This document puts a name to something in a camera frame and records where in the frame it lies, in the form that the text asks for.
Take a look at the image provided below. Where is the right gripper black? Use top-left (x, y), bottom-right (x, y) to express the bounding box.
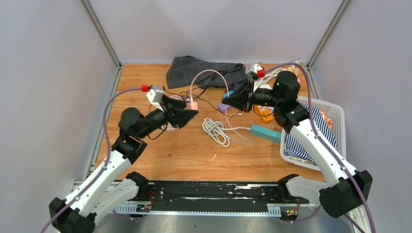
top-left (222, 78), bottom-right (282, 113)

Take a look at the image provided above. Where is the blue square plug adapter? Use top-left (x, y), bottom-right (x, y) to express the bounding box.
top-left (223, 91), bottom-right (233, 98)

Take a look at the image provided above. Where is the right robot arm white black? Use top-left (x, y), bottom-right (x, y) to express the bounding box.
top-left (222, 71), bottom-right (373, 218)

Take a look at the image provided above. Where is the thin black adapter cable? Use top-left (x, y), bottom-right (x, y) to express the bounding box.
top-left (162, 85), bottom-right (226, 112)

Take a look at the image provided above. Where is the thin pink charger cable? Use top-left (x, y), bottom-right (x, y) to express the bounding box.
top-left (189, 69), bottom-right (255, 145)

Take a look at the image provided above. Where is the round pink power socket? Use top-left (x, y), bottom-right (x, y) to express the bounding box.
top-left (165, 124), bottom-right (179, 133)

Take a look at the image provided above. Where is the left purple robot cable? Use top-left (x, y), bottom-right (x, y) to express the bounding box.
top-left (40, 85), bottom-right (149, 233)

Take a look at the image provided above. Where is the purple USB power strip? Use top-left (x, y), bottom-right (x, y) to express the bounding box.
top-left (218, 102), bottom-right (231, 114)

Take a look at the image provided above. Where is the white power cord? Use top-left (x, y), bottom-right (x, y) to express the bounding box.
top-left (202, 117), bottom-right (252, 148)

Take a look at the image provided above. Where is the orange power strip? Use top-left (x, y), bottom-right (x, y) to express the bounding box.
top-left (255, 105), bottom-right (275, 124)

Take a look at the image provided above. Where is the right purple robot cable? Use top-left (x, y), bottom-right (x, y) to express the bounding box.
top-left (257, 62), bottom-right (377, 233)

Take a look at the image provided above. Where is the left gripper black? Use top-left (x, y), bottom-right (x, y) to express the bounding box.
top-left (137, 94), bottom-right (198, 139)

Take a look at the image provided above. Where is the white coiled cord back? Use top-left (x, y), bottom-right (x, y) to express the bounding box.
top-left (257, 67), bottom-right (283, 89)

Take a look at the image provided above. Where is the white plastic basket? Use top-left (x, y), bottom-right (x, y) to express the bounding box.
top-left (280, 98), bottom-right (346, 171)

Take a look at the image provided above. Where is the dark grey checked cloth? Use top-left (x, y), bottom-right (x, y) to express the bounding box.
top-left (166, 55), bottom-right (248, 90)

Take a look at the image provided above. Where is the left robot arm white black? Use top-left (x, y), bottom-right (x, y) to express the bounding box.
top-left (49, 96), bottom-right (198, 233)

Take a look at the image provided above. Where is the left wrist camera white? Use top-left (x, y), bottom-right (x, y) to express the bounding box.
top-left (146, 85), bottom-right (164, 112)

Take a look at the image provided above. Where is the teal power strip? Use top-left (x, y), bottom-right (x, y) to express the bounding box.
top-left (249, 124), bottom-right (282, 144)

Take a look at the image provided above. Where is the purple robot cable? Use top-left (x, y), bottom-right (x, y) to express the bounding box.
top-left (257, 62), bottom-right (377, 233)
top-left (40, 85), bottom-right (149, 233)

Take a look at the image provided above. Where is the blue white striped cloth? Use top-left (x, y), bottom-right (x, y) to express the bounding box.
top-left (283, 103), bottom-right (339, 166)

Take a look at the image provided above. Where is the pink USB charger plug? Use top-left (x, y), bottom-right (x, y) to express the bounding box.
top-left (187, 102), bottom-right (198, 111)

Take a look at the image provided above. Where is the black mounting base rail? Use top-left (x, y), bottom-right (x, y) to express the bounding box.
top-left (128, 181), bottom-right (309, 214)

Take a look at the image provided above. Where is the beige tag adapter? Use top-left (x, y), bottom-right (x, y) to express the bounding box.
top-left (288, 66), bottom-right (299, 76)

